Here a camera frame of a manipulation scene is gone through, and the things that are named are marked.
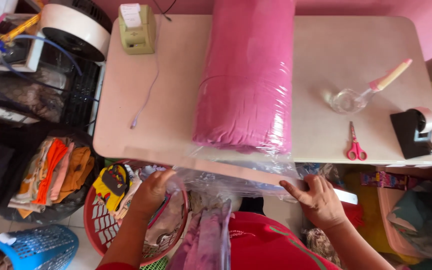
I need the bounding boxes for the person's left hand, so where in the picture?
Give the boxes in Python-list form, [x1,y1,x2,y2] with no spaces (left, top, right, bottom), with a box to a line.
[131,169,178,223]

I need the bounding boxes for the person's right hand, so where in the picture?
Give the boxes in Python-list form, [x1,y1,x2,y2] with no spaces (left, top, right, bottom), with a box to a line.
[278,174,349,230]

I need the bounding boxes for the yellow patterned bag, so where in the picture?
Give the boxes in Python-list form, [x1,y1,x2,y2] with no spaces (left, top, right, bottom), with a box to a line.
[92,163,133,212]

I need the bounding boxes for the purple tie-dye cloth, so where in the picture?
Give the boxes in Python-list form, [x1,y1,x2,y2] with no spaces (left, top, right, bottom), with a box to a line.
[166,198,233,270]

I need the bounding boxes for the red laundry basket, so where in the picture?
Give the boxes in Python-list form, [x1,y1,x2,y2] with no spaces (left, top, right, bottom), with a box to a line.
[83,160,190,268]

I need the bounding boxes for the green plastic basket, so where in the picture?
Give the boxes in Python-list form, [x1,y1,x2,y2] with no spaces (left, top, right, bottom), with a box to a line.
[140,256,170,270]

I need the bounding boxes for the black bag of folded clothes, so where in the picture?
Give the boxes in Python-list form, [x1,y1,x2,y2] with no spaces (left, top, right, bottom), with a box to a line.
[0,129,102,225]

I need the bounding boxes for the pink plastic-wrapped blanket bundle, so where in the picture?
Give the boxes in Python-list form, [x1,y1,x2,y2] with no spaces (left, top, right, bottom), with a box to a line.
[191,0,296,155]

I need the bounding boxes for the person's red shirt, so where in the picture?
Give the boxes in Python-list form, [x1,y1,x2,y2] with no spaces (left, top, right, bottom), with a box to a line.
[229,211,340,270]

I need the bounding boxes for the beige receipt printer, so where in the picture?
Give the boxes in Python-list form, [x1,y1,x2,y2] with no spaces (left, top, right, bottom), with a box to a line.
[118,3,157,55]

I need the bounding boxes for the blue laundry basket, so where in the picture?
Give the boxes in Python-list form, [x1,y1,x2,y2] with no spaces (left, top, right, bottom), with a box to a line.
[0,224,79,270]

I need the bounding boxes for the white machine with black tray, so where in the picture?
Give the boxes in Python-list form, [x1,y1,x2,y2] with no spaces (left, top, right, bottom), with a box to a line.
[0,13,106,136]

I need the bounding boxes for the white round fan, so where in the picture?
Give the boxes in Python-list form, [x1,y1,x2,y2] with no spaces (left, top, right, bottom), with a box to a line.
[40,0,112,63]

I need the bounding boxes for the pink scissors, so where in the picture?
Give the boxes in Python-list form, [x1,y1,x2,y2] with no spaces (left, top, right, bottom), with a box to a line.
[346,121,368,161]

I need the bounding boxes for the colourful printed box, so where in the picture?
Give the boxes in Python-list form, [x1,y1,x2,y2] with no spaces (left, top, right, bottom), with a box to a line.
[360,171,410,191]

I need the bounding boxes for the pink plastic bin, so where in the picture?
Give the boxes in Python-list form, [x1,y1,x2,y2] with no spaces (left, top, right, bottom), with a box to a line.
[376,185,427,259]

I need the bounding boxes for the black tape dispenser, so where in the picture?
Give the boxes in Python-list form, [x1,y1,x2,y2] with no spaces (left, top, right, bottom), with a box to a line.
[389,106,432,160]

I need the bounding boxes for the purple cable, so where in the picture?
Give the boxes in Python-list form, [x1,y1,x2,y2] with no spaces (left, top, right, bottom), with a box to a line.
[130,15,163,130]

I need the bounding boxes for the black printer cable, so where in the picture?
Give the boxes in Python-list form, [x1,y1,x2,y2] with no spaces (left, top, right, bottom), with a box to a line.
[152,0,178,22]

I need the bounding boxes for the blue hose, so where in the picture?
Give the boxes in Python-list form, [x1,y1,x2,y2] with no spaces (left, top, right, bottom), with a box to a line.
[0,34,100,104]

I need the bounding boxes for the yellow braided hose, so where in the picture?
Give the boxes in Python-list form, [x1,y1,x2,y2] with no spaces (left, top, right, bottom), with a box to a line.
[0,13,41,43]

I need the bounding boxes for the clear roll with pink handle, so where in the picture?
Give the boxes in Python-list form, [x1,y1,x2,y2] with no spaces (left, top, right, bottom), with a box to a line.
[323,58,413,115]

